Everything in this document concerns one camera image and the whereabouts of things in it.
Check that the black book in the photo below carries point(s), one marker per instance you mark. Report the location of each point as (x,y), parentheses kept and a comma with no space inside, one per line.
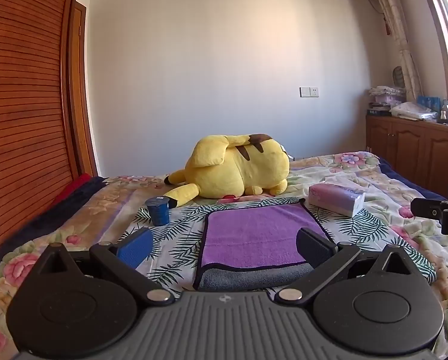
(377,112)

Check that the dark bottle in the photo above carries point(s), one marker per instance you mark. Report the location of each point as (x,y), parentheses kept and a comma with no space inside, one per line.
(444,112)

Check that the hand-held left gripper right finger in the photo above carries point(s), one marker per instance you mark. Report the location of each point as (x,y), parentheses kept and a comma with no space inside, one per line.
(314,249)

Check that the wooden cabinet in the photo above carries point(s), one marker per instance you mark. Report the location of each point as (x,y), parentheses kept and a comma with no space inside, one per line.
(415,146)

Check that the white wall socket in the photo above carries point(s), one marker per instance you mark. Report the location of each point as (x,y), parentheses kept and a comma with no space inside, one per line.
(309,92)

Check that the leaf print cloth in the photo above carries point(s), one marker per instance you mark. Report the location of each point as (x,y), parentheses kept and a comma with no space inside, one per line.
(366,228)

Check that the white plastic bag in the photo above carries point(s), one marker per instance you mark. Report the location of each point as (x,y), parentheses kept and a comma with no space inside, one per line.
(412,110)

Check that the yellow plush toy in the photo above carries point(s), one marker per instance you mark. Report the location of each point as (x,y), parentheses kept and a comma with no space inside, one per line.
(239,165)

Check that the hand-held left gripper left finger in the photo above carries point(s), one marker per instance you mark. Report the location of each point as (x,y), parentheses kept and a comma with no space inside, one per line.
(136,249)

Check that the grey hand fan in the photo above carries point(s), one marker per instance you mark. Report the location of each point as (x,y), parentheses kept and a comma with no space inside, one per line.
(397,77)

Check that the pink tissue pack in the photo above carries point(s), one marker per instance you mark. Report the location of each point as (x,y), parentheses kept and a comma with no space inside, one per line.
(336,198)

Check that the wooden louvred wardrobe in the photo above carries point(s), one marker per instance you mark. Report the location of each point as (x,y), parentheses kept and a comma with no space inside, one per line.
(21,101)

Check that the red cloth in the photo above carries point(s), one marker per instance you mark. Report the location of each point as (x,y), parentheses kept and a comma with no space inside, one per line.
(72,188)

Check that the dark blue blanket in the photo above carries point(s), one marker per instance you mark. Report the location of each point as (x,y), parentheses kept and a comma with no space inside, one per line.
(55,204)

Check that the purple grey towel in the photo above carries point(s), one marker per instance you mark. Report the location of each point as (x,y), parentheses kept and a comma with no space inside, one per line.
(252,232)

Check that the blue can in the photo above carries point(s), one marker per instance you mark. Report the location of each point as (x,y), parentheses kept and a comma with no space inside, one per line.
(157,213)

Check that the beige curtain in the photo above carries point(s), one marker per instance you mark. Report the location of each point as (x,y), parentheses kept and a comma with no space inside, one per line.
(398,33)

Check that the blue box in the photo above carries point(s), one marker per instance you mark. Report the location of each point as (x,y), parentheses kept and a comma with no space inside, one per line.
(429,102)

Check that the clutter on cabinet top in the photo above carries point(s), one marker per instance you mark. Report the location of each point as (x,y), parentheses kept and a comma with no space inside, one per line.
(387,96)

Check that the wooden door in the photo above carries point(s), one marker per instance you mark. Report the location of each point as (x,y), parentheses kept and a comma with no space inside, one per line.
(79,82)

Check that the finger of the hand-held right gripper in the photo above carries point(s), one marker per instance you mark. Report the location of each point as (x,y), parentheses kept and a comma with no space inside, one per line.
(426,207)

